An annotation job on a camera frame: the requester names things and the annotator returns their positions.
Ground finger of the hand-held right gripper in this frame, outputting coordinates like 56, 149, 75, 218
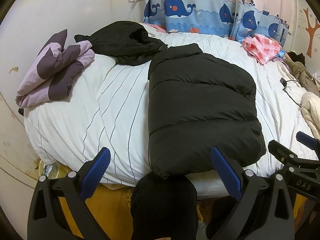
296, 131, 320, 152
268, 140, 302, 167

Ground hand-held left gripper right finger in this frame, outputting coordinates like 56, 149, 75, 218
210, 147, 294, 240

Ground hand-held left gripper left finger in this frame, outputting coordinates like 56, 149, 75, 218
27, 147, 112, 240

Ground black puffer jacket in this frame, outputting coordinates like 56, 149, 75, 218
147, 43, 267, 180

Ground cream puffer jacket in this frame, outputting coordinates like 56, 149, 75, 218
301, 91, 320, 140

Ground clear plastic bag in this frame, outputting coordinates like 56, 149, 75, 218
37, 161, 64, 179

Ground white striped bed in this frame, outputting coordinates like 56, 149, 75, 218
24, 22, 320, 200

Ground khaki coat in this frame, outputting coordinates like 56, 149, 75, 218
287, 59, 320, 93

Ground person's left leg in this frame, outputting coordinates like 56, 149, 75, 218
130, 172, 198, 240

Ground small black cloth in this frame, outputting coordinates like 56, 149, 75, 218
287, 51, 306, 63

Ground pink checked cloth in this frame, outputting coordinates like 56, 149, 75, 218
241, 33, 283, 65

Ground purple patchwork quilt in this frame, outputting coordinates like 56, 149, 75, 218
15, 29, 95, 109

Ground white wardrobe with tree decal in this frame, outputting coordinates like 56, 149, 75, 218
290, 0, 320, 63

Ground black hooded jacket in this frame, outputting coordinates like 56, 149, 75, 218
74, 21, 168, 67

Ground whale print curtain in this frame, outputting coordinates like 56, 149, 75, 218
142, 0, 290, 42

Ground black charger with cable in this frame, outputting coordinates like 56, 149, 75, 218
279, 78, 304, 107

